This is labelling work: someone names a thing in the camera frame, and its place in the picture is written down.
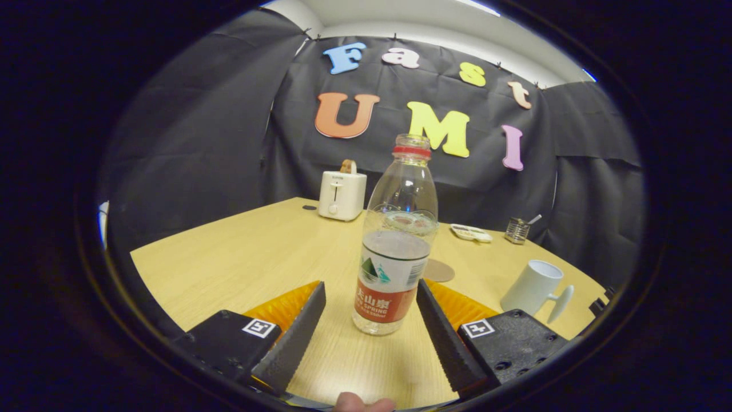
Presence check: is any white toaster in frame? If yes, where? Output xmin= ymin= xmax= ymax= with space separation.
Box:
xmin=318 ymin=170 xmax=368 ymax=222

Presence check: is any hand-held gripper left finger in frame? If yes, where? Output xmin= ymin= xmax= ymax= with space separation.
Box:
xmin=172 ymin=280 xmax=327 ymax=397

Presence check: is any white divided dish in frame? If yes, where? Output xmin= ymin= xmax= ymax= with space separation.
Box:
xmin=449 ymin=223 xmax=493 ymax=243

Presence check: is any wooden table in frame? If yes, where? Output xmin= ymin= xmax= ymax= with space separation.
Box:
xmin=130 ymin=197 xmax=610 ymax=410

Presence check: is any black backdrop cloth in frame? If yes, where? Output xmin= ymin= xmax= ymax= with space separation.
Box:
xmin=97 ymin=9 xmax=647 ymax=287

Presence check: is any white cup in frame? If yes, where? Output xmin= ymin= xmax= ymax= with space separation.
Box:
xmin=500 ymin=260 xmax=575 ymax=324

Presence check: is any round brown coaster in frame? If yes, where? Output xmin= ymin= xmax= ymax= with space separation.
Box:
xmin=423 ymin=259 xmax=456 ymax=283

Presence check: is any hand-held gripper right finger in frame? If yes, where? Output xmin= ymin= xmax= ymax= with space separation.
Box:
xmin=416 ymin=279 xmax=571 ymax=399

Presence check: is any clear plastic bottle red label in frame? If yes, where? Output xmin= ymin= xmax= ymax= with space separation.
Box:
xmin=352 ymin=134 xmax=440 ymax=336

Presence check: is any small glass jar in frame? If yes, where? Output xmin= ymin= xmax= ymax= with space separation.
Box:
xmin=504 ymin=217 xmax=530 ymax=245

